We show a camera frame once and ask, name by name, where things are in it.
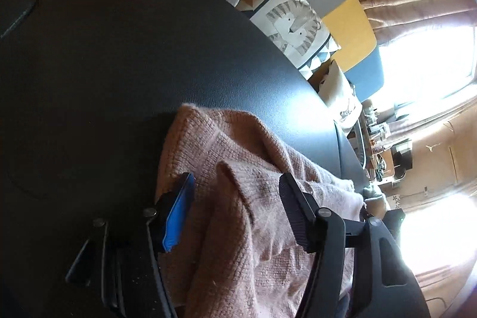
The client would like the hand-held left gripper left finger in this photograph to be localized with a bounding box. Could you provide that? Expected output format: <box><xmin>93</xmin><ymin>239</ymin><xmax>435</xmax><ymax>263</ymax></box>
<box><xmin>65</xmin><ymin>172</ymin><xmax>196</xmax><ymax>318</ymax></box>

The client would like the pink knitted sweater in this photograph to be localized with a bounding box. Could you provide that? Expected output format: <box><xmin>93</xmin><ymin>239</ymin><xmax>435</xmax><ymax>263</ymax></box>
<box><xmin>154</xmin><ymin>104</ymin><xmax>366</xmax><ymax>318</ymax></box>

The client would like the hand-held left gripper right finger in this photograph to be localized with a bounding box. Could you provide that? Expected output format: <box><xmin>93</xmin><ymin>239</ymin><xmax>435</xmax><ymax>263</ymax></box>
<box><xmin>279</xmin><ymin>173</ymin><xmax>429</xmax><ymax>318</ymax></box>

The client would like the beige pink curtain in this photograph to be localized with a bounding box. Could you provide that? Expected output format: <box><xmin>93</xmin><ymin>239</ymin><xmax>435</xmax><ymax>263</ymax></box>
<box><xmin>354</xmin><ymin>0</ymin><xmax>477</xmax><ymax>43</ymax></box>

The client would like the window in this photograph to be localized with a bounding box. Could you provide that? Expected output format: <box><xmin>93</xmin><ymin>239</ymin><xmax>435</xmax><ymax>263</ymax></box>
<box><xmin>376</xmin><ymin>24</ymin><xmax>477</xmax><ymax>106</ymax></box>

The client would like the tiger print cushion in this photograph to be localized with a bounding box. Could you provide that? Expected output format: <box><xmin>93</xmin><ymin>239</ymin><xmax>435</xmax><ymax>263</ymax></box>
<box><xmin>236</xmin><ymin>0</ymin><xmax>341</xmax><ymax>80</ymax></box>

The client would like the cluttered wooden side table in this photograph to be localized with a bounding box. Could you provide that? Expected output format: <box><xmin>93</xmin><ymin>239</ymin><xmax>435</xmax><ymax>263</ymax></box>
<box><xmin>350</xmin><ymin>98</ymin><xmax>414</xmax><ymax>188</ymax></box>

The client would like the beige folded cloth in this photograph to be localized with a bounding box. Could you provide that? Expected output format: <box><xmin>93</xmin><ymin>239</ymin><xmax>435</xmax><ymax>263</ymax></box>
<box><xmin>363</xmin><ymin>184</ymin><xmax>388</xmax><ymax>218</ymax></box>

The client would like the grey yellow blue sofa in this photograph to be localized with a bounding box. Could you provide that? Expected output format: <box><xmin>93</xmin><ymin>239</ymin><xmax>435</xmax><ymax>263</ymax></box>
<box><xmin>214</xmin><ymin>0</ymin><xmax>384</xmax><ymax>95</ymax></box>

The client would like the beige deer print cushion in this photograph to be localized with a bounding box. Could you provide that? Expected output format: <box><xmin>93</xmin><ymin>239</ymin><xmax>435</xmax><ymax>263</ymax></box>
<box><xmin>318</xmin><ymin>59</ymin><xmax>362</xmax><ymax>132</ymax></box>

